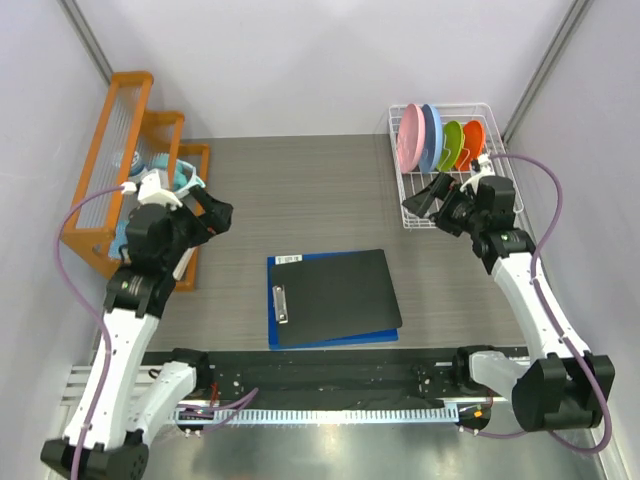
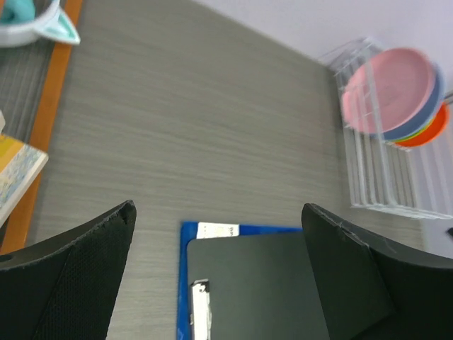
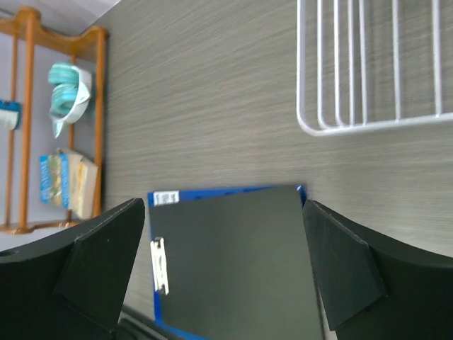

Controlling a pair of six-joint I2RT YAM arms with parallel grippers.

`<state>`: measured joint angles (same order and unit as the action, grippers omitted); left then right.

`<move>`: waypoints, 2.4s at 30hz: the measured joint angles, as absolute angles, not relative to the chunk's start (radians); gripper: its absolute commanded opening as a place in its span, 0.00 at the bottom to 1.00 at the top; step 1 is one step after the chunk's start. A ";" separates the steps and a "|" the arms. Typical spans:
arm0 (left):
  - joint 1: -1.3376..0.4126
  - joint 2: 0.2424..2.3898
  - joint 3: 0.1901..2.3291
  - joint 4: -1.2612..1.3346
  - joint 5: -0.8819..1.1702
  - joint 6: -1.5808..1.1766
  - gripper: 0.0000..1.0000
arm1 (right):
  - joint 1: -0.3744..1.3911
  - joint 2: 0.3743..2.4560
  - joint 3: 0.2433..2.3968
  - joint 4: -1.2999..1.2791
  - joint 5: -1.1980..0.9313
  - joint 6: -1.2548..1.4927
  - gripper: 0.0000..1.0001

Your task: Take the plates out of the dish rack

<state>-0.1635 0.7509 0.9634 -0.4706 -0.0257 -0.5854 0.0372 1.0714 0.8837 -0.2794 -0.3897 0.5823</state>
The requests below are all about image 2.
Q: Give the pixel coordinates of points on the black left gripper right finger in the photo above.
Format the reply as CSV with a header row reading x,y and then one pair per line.
x,y
372,287

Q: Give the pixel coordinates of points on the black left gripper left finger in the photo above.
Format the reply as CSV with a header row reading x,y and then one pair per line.
x,y
65,287

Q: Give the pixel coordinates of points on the pink plate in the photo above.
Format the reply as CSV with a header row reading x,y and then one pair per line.
x,y
388,90

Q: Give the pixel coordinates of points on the black clipboard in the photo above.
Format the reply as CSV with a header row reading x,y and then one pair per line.
x,y
253,287

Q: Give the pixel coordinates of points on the blue folder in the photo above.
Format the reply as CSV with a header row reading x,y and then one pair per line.
x,y
190,230

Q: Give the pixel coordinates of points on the orange plate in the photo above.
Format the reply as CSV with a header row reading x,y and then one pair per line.
x,y
435,130

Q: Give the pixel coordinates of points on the green plate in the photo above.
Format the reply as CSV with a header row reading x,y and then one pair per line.
x,y
415,134

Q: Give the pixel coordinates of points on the blue plate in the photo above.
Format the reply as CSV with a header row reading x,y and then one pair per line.
x,y
425,114

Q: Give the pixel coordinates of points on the white and teal bowl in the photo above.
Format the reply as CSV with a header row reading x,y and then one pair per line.
x,y
25,22

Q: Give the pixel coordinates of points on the white wire dish rack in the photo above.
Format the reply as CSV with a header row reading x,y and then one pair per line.
x,y
411,182

